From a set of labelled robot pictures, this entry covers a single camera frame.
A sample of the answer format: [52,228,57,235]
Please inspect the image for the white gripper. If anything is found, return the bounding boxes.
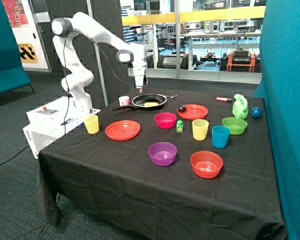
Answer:
[132,66,148,94]

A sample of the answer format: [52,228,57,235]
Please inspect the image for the yellow corn cob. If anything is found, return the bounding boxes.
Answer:
[144,102,159,108]

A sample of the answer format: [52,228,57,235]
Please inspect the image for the dark purple eggplant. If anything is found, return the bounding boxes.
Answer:
[178,105,187,113]

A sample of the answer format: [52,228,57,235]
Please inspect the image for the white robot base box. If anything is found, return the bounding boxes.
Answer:
[22,96,102,160]

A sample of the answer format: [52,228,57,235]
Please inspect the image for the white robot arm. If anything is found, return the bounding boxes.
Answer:
[51,12,147,116]

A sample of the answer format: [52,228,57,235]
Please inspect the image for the black frying pan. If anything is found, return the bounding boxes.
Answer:
[111,93,167,111]

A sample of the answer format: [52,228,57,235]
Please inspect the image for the pink white small cup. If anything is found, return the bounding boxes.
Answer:
[118,95,130,107]

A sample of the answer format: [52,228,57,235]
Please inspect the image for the pink bowl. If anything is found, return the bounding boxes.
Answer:
[154,112,177,129]

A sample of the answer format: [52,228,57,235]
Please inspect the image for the orange plate left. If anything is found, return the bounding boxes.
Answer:
[105,120,141,141]

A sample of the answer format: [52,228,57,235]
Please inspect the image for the orange plate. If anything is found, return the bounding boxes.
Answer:
[177,104,209,120]
[105,120,141,141]

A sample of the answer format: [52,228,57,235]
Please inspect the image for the green block letter G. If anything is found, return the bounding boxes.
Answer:
[176,120,184,133]

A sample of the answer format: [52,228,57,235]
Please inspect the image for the orange plate right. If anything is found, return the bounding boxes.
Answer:
[177,104,209,120]

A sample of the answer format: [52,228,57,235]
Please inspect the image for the yellow cup left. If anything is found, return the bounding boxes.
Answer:
[84,115,99,134]

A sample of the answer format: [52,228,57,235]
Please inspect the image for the yellow cup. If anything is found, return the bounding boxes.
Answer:
[192,119,209,141]
[84,115,99,134]

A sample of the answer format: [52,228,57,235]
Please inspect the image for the purple bowl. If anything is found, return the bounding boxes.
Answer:
[148,142,178,167]

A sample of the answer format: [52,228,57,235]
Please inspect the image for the yellow cup centre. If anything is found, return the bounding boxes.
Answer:
[192,119,209,141]

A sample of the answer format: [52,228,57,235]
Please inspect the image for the black tablecloth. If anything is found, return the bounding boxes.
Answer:
[36,102,288,240]

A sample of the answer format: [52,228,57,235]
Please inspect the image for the pink highlighter marker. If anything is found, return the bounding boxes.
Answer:
[216,97,232,102]

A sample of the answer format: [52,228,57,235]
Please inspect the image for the blue cup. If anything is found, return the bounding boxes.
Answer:
[212,125,230,149]

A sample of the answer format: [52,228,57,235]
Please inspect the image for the orange bowl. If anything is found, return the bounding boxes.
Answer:
[190,151,224,179]

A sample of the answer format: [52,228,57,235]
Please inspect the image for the green toy jug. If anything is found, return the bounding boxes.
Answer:
[232,94,249,120]

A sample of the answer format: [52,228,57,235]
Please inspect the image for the green bowl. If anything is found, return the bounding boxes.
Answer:
[222,117,248,136]

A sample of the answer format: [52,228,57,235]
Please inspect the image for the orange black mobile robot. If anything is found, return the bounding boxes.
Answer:
[226,48,256,73]

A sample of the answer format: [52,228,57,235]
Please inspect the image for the blue ball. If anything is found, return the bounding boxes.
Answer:
[250,107,263,119]

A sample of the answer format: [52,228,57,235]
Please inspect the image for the teal sofa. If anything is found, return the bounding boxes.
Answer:
[0,1,32,94]

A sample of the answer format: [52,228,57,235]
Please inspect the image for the red poster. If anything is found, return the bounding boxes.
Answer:
[1,0,30,28]

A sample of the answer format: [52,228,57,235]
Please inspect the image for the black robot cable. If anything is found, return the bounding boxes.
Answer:
[60,29,137,136]

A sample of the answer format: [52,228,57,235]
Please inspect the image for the teal partition wall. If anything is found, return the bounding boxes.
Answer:
[255,0,300,240]

